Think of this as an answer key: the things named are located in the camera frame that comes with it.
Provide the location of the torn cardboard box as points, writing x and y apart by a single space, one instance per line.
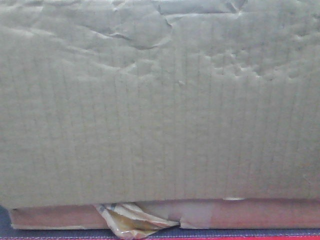
141 115

